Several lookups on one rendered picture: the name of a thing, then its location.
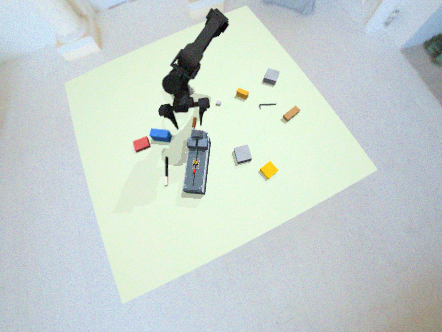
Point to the red rectangular block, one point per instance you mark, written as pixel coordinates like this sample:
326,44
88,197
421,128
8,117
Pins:
141,143

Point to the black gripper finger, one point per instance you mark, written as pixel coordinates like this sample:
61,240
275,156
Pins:
201,111
173,120

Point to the blue block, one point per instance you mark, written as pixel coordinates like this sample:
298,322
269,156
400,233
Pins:
160,135

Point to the yellow square block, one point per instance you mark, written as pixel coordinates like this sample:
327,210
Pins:
269,170

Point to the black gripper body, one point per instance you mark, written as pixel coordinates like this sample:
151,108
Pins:
166,109

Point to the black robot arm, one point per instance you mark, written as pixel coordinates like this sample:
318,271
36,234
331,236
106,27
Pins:
189,58

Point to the small yellow block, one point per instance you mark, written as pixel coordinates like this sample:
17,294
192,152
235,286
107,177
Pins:
242,93

